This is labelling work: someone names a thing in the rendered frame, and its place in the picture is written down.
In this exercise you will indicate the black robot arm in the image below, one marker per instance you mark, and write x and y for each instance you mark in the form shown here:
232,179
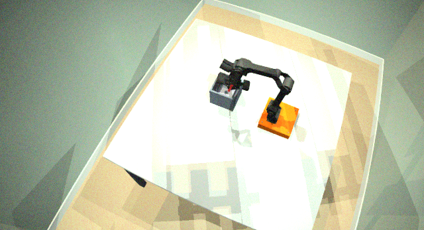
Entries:
242,66

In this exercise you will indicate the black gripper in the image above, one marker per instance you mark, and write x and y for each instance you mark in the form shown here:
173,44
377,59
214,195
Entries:
231,80

